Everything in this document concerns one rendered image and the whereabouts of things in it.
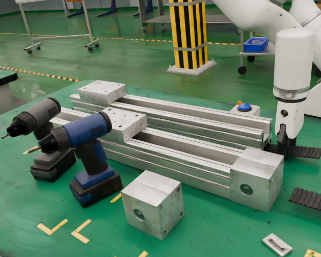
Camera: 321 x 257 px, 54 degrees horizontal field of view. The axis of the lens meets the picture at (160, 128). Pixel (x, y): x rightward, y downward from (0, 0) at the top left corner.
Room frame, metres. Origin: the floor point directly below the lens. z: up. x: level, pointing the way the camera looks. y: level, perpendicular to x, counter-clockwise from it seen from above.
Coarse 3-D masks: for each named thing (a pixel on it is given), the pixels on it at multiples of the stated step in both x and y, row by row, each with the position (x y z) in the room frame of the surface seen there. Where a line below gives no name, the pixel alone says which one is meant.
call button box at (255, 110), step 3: (237, 105) 0.98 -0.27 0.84; (252, 105) 0.96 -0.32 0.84; (234, 108) 0.96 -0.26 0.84; (237, 108) 0.95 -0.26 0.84; (252, 108) 0.94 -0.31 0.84; (255, 108) 0.94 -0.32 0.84; (258, 108) 0.94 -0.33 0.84; (231, 111) 0.94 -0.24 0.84; (234, 111) 0.94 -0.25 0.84; (237, 111) 0.93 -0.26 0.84; (240, 111) 0.93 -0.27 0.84; (243, 111) 0.92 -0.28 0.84; (246, 111) 0.92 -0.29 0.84; (249, 111) 0.92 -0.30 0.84; (252, 111) 0.92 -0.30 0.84; (255, 111) 0.92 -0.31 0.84; (258, 111) 0.93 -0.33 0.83; (246, 114) 0.90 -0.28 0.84; (249, 114) 0.90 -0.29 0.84; (252, 114) 0.90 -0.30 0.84; (255, 114) 0.91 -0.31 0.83; (258, 114) 0.93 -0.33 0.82
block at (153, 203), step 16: (144, 176) 0.59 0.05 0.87; (160, 176) 0.58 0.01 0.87; (128, 192) 0.54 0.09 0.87; (144, 192) 0.54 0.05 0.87; (160, 192) 0.53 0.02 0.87; (176, 192) 0.54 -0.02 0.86; (128, 208) 0.54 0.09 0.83; (144, 208) 0.51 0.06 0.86; (160, 208) 0.50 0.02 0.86; (176, 208) 0.53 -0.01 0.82; (144, 224) 0.52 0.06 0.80; (160, 224) 0.49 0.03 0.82
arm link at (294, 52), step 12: (276, 36) 0.74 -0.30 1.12; (288, 36) 0.70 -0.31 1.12; (300, 36) 0.69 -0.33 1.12; (312, 36) 0.69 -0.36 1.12; (276, 48) 0.73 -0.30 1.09; (288, 48) 0.70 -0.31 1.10; (300, 48) 0.69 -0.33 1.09; (312, 48) 0.70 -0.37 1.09; (276, 60) 0.73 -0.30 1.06; (288, 60) 0.70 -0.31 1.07; (300, 60) 0.69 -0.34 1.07; (312, 60) 0.73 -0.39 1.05; (276, 72) 0.72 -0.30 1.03; (288, 72) 0.70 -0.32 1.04; (300, 72) 0.69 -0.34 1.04; (276, 84) 0.72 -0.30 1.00; (288, 84) 0.69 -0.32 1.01; (300, 84) 0.69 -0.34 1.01
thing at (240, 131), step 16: (128, 96) 1.14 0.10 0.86; (144, 112) 0.98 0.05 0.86; (160, 112) 0.95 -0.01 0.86; (176, 112) 0.99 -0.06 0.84; (192, 112) 0.95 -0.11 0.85; (208, 112) 0.91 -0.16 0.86; (224, 112) 0.89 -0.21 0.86; (160, 128) 0.94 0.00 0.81; (176, 128) 0.90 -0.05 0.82; (192, 128) 0.86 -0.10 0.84; (208, 128) 0.84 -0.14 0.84; (224, 128) 0.79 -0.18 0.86; (240, 128) 0.77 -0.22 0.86; (256, 128) 0.76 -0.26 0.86; (272, 128) 0.80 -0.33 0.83; (224, 144) 0.80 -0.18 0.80; (240, 144) 0.77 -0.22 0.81; (256, 144) 0.73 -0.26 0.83
